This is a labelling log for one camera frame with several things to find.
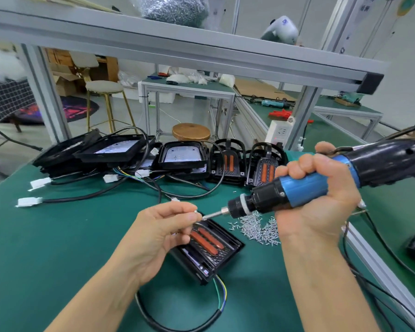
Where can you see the round brown wooden stool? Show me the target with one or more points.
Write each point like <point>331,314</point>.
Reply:
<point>191,131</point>

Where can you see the small green workbench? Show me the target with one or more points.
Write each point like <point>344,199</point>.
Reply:
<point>190,86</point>

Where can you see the round beige stool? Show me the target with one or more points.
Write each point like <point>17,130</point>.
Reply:
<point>105,87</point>

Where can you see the blue black electric screwdriver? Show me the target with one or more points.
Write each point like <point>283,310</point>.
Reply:
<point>391,162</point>

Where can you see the white power strip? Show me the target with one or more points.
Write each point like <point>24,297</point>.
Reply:
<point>279,132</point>

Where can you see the white handheld device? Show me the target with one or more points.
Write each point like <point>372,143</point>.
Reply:
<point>282,29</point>

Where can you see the stack of unassembled lamp housings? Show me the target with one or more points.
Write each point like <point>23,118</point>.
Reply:
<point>114,148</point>

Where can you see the colourful round rug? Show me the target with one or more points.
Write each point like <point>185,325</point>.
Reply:
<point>72,110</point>

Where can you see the aluminium shelf frame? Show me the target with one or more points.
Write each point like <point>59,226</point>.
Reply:
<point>159,45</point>

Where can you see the white crumpled bag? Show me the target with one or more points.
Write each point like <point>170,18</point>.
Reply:
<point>227,81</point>

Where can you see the teal hand tool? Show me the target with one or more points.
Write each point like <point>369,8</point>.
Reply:
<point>275,103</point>

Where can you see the white plastic bags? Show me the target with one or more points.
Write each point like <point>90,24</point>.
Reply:
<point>3,64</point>

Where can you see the black cover orange strips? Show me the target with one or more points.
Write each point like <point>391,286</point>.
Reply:
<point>228,162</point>
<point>207,242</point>
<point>265,169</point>

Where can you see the clear bag of screws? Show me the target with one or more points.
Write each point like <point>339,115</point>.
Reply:
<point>173,9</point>

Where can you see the green workbench white legs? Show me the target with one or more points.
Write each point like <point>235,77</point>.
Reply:
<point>349,107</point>

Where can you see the person's left hand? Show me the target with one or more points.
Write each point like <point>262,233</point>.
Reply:
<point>159,235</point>

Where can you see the person's right forearm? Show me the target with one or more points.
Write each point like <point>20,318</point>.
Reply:
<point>328,287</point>

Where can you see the teal power supply box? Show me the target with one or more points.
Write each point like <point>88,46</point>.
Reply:
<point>297,156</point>

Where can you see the brown wooden cabinet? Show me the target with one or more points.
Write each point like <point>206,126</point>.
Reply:
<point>109,65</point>

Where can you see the heap of small silver screws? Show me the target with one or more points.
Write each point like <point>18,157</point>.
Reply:
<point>259,228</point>

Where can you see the open brown cardboard carton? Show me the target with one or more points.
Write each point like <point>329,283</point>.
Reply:
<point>68,85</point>

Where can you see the red tool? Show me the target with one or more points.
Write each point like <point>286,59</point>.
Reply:
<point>282,114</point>

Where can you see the black checked cloth table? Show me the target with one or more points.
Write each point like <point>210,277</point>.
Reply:
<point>7,100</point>

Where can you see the person's right hand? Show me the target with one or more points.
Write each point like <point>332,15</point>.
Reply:
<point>335,200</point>

